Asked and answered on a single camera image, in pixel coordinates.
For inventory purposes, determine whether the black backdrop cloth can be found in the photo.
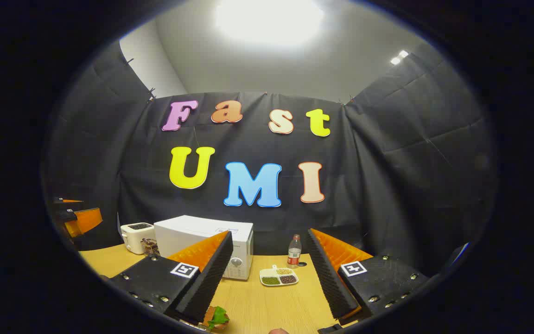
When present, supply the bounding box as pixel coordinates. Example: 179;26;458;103
42;39;499;279

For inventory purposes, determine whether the lettuce sandwich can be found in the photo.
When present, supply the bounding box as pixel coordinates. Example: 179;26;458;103
202;305;230;331

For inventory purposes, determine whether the clear bottle with red label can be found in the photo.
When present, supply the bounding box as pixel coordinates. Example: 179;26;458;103
287;234;302;269

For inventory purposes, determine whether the white microwave oven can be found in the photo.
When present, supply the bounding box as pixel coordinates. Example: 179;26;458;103
153;215;254;281

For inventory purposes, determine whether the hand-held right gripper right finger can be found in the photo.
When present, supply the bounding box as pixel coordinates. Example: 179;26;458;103
306;228;431;321

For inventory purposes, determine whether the white toaster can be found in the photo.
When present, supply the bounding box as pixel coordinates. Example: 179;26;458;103
120;222;157;255

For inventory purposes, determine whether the large ceiling light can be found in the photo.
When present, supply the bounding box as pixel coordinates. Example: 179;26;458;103
214;0;325;47

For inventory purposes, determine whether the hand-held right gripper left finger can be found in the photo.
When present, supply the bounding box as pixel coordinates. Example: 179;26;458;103
108;231;234;324

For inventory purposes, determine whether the white divided dish of beans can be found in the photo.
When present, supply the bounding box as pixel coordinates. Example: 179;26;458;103
259;264;299;287

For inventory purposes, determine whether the clear holder with brown sachets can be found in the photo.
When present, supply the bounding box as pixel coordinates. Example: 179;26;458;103
141;238;160;257

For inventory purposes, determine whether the small ceiling light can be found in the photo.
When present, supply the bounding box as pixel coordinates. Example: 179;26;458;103
389;49;410;66

